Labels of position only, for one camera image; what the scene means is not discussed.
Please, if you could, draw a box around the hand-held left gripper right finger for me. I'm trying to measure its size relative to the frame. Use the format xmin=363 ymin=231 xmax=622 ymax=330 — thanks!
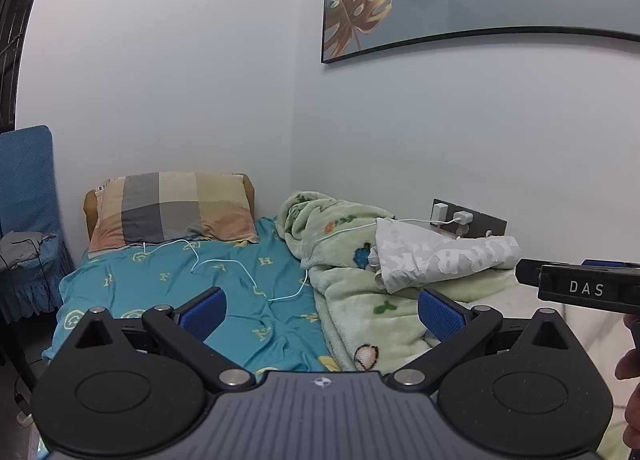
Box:
xmin=390 ymin=286 xmax=589 ymax=395

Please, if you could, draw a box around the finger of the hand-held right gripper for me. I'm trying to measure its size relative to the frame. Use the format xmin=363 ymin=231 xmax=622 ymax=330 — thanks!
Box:
xmin=515 ymin=258 xmax=640 ymax=287
xmin=581 ymin=259 xmax=640 ymax=269

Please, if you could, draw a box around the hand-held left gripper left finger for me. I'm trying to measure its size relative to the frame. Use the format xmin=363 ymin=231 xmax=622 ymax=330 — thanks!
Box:
xmin=56 ymin=286 xmax=256 ymax=395

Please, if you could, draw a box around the white garment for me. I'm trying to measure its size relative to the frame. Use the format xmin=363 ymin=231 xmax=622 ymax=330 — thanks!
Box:
xmin=369 ymin=216 xmax=521 ymax=294

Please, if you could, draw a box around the person's right hand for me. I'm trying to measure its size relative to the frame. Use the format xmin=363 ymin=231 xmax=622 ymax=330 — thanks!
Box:
xmin=614 ymin=312 xmax=640 ymax=442

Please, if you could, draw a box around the grey socket panel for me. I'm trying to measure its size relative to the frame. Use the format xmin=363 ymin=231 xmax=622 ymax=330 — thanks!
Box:
xmin=432 ymin=198 xmax=508 ymax=242

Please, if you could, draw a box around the green printed blanket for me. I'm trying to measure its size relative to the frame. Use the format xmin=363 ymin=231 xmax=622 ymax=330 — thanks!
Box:
xmin=275 ymin=190 xmax=521 ymax=372

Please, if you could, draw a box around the plaid pillow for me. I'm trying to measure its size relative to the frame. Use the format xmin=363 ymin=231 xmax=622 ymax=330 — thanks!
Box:
xmin=89 ymin=171 xmax=260 ymax=254

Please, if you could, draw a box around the brown headboard cushion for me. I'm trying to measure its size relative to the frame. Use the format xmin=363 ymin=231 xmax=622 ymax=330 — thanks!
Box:
xmin=82 ymin=172 xmax=257 ymax=242

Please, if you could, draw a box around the grey cloth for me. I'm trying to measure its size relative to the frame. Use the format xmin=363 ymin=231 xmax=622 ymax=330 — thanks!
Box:
xmin=0 ymin=231 xmax=57 ymax=271

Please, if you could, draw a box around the blue covered chair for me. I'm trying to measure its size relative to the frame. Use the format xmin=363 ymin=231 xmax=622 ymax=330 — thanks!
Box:
xmin=0 ymin=125 xmax=77 ymax=326

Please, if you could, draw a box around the dark barred window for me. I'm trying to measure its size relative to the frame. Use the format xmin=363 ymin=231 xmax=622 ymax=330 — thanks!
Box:
xmin=0 ymin=0 xmax=42 ymax=133

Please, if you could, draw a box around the white charging cable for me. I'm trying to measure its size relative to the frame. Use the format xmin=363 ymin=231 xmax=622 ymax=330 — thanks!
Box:
xmin=131 ymin=216 xmax=463 ymax=302

